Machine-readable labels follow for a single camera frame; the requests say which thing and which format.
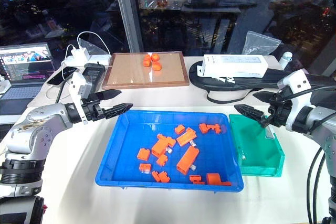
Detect white charger plug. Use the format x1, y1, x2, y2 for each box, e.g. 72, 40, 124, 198
71, 48, 90, 63

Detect white charging cable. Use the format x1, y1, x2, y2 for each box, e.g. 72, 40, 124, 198
77, 30, 111, 57

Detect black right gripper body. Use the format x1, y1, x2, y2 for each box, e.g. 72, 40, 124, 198
260, 92, 293, 130

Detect black hanging cable pair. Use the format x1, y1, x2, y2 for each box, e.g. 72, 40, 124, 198
306, 145, 328, 224

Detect grey window frame post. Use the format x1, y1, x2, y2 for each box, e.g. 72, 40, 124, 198
111, 0, 145, 53

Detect black fabric bag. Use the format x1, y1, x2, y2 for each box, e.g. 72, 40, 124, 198
188, 60, 336, 104

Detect white bottle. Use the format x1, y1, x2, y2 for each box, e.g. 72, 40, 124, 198
278, 51, 293, 70

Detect square orange block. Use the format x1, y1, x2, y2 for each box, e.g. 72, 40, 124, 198
136, 147, 151, 161

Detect black handheld device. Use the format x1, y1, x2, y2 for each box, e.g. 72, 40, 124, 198
81, 62, 107, 89

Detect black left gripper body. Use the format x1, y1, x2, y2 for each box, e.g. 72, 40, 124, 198
80, 97, 109, 123

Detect blue plastic tray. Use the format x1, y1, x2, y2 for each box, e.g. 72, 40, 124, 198
94, 110, 245, 192

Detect grey laptop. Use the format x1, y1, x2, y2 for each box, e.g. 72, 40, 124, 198
0, 42, 56, 108

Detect black smartphone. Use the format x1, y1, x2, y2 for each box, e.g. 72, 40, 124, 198
47, 66, 80, 87

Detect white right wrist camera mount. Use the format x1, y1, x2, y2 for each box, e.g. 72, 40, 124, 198
277, 69, 312, 133

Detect wooden framed board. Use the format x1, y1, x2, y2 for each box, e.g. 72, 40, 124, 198
101, 52, 191, 90

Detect green plastic bin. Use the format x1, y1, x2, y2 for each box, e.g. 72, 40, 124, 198
228, 113, 286, 178

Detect long white box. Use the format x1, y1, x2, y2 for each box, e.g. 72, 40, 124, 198
200, 54, 269, 79

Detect white power strip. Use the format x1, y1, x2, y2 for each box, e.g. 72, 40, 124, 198
61, 54, 112, 69

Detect clear zip bag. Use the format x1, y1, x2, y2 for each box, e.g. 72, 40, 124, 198
241, 30, 282, 57

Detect thin black cable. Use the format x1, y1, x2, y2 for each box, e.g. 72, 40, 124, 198
54, 77, 67, 104

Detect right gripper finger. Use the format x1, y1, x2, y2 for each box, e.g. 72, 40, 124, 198
234, 104, 266, 124
253, 91, 276, 103

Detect black right arm wrist cable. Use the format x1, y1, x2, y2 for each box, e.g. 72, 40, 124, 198
277, 84, 336, 104

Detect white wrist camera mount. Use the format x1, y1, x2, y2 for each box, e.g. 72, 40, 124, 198
68, 71, 92, 125
277, 69, 312, 133

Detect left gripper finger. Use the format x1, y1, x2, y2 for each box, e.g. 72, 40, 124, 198
90, 89, 122, 102
104, 102, 134, 120

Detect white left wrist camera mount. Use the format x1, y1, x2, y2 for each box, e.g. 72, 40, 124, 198
68, 71, 92, 125

